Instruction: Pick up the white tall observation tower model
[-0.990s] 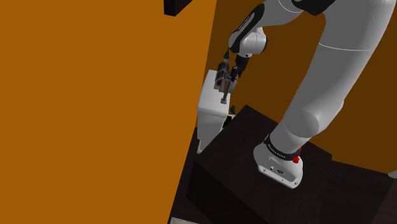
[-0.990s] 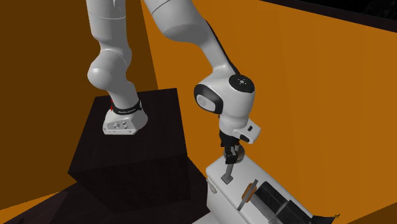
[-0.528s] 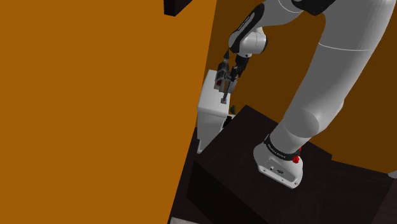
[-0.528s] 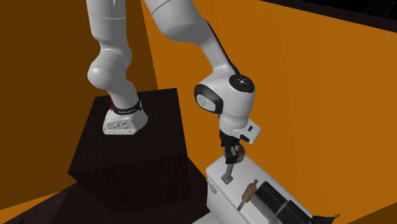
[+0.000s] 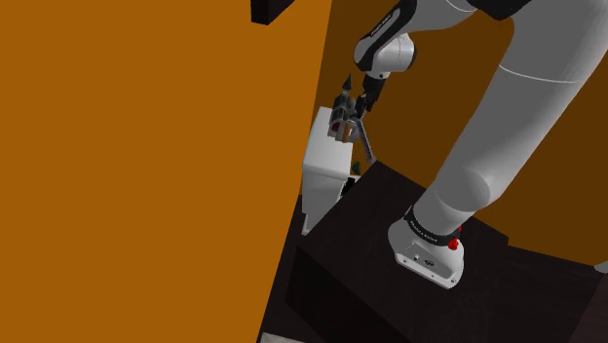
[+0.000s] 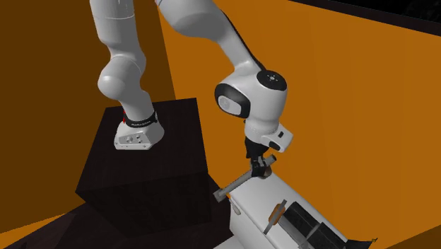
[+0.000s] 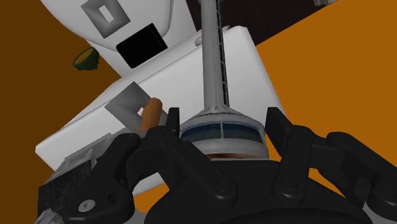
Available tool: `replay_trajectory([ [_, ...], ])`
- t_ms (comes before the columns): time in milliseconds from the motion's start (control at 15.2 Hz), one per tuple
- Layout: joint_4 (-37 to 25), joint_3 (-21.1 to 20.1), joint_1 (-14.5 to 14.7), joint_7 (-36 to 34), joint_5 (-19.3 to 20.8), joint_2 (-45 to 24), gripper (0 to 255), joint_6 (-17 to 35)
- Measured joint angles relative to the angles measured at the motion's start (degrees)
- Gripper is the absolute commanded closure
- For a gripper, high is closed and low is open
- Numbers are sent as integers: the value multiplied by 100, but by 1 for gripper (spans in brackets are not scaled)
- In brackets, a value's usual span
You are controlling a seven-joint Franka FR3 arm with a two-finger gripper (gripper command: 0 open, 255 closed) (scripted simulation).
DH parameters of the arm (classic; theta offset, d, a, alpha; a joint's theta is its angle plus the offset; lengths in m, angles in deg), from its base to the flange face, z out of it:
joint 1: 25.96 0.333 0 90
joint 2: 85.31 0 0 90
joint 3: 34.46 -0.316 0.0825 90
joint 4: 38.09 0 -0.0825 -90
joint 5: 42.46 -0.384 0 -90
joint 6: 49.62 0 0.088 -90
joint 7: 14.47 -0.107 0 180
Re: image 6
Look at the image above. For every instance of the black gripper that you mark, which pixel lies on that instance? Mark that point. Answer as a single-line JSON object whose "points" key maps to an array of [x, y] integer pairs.
{"points": [[255, 149]]}

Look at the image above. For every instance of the white toilet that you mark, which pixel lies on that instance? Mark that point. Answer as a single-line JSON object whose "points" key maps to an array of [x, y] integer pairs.
{"points": [[255, 207]]}

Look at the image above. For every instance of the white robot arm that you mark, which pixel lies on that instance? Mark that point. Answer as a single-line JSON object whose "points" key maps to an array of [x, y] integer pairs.
{"points": [[265, 103]]}

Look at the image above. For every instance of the black and grey box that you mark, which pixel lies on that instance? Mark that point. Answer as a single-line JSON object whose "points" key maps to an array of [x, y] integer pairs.
{"points": [[303, 219]]}

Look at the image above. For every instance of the grey metal rod tool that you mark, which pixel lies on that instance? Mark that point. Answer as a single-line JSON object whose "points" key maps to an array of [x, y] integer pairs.
{"points": [[237, 182]]}

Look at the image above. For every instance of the black robot stand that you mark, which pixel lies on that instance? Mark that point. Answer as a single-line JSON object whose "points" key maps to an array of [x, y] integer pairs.
{"points": [[155, 179]]}

